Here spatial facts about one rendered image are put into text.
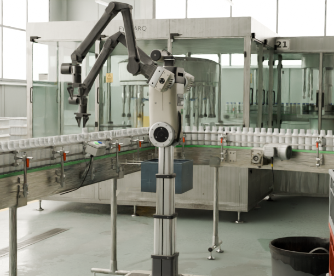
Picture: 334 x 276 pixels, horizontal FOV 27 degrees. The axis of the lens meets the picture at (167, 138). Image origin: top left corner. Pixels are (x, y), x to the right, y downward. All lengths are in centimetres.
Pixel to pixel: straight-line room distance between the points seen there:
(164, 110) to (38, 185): 87
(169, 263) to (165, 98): 101
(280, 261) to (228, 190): 435
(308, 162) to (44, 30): 415
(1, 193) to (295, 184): 654
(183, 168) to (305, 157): 126
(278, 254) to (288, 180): 613
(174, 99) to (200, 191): 394
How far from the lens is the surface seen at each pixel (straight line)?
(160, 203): 425
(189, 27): 800
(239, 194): 789
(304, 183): 969
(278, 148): 573
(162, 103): 413
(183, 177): 493
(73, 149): 447
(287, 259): 357
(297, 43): 966
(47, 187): 411
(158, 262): 430
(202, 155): 617
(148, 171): 496
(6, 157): 373
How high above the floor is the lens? 138
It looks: 3 degrees down
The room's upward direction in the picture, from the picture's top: 1 degrees clockwise
